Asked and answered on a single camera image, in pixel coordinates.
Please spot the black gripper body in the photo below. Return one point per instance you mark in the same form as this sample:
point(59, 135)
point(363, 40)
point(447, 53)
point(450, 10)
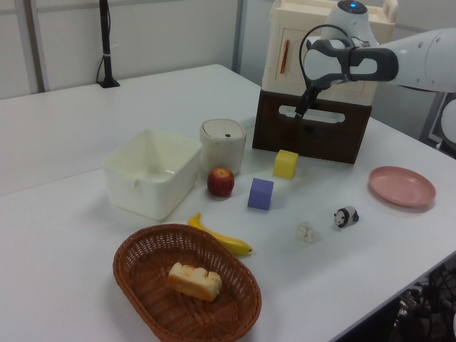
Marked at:
point(313, 90)

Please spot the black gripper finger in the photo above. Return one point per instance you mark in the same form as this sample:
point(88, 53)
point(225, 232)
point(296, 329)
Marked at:
point(308, 127)
point(302, 108)

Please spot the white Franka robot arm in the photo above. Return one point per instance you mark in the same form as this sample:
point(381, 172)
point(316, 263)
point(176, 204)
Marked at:
point(420, 57)

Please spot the cream open plastic bin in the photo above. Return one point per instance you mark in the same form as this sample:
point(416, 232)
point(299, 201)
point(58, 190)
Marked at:
point(142, 199)

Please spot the cream plastic storage box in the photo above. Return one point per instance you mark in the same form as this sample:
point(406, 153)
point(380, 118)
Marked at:
point(274, 85)

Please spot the orange latch strip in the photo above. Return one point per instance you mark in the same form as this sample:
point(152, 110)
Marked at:
point(284, 57)

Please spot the yellow foam cube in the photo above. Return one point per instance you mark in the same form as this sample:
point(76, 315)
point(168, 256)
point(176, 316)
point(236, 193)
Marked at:
point(285, 165)

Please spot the purple foam cube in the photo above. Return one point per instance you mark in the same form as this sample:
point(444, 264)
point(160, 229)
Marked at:
point(260, 196)

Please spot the small cream lidded trash can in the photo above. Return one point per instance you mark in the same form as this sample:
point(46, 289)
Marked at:
point(221, 156)

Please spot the small panda toy figure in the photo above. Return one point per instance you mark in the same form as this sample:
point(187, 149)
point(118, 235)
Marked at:
point(347, 215)

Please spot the red apple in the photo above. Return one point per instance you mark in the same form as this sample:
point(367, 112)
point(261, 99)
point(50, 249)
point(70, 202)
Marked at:
point(221, 183)

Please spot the crumpled white paper ball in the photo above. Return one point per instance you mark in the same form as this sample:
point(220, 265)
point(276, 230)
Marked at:
point(306, 231)

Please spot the pink plastic plate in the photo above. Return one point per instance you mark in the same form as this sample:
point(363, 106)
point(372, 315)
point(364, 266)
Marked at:
point(402, 185)

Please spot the yellow banana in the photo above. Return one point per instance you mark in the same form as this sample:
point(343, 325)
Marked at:
point(231, 244)

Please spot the bread piece orange crust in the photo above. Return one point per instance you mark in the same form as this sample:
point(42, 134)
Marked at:
point(192, 281)

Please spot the brown wicker basket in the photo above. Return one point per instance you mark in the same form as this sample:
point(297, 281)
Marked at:
point(149, 306)

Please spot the grey metal frame post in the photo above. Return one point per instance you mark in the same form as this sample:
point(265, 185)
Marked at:
point(429, 121)

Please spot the black camera stand pole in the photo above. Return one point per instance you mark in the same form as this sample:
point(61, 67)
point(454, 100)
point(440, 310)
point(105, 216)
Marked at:
point(105, 42)

